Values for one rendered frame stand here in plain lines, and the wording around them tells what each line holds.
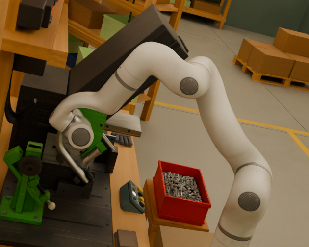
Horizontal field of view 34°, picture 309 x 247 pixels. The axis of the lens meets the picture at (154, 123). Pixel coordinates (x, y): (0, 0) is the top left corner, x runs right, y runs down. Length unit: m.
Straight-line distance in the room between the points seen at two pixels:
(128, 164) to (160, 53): 0.94
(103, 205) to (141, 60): 0.71
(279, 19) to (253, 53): 4.05
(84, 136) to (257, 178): 0.56
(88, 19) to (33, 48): 3.55
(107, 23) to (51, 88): 2.84
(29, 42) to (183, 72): 0.46
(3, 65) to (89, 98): 0.29
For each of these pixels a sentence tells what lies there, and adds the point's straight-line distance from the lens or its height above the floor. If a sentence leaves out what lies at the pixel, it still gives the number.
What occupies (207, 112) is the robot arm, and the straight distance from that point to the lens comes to 1.54.
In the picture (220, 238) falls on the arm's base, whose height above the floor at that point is 1.10.
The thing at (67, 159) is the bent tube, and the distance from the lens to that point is 1.99.
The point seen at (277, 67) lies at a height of 0.28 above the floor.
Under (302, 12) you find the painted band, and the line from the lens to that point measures 12.24.
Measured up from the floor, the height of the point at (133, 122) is 1.13.
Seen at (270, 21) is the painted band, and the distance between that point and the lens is 11.99.
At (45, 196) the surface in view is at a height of 0.99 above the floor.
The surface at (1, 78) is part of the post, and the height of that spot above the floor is 1.38.
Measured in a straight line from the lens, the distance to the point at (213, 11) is 10.93.
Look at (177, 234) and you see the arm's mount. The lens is 1.93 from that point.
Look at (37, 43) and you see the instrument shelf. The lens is 1.55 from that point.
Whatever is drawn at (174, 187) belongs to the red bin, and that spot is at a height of 0.89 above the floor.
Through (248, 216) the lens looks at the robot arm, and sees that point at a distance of 1.59.
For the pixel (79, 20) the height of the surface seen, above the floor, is 0.76.
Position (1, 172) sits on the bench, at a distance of 2.12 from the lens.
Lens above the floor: 2.01
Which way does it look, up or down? 23 degrees down
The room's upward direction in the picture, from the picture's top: 17 degrees clockwise
